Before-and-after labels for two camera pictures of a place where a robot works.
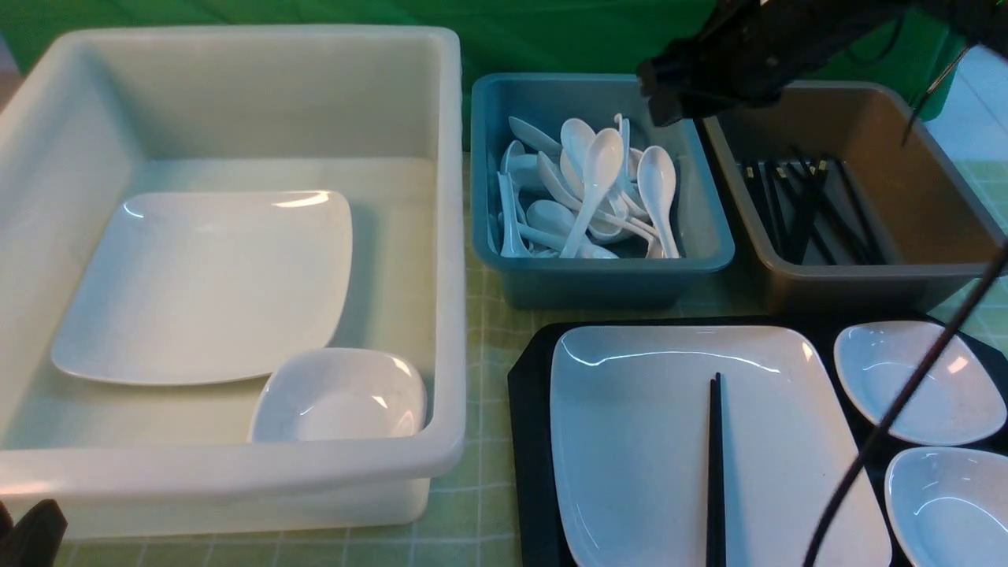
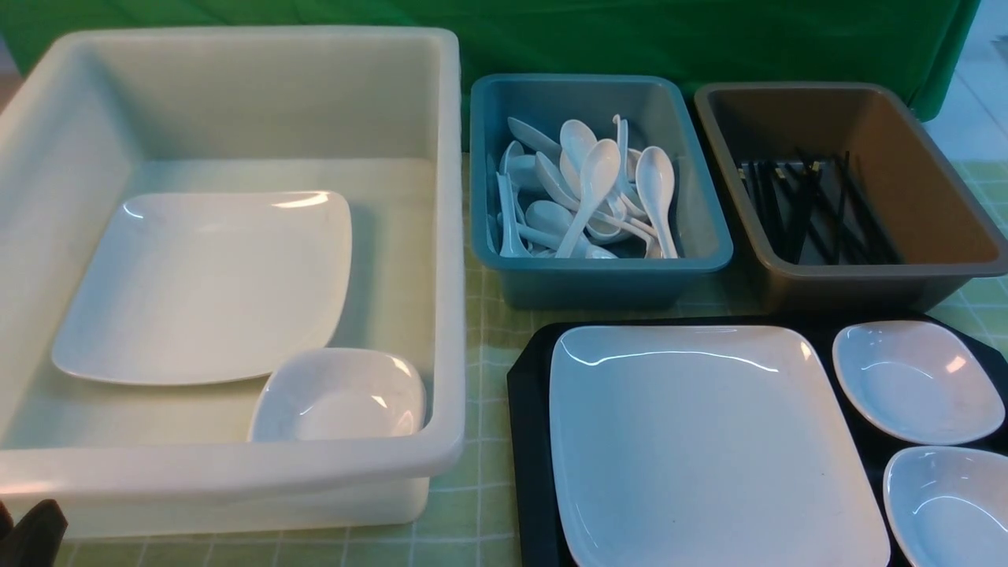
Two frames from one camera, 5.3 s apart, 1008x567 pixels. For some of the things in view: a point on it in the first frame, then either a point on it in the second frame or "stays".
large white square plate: (630, 433) stays
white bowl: (961, 399) stays
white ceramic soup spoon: (602, 158) stays
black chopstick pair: (716, 546) → (839, 246)
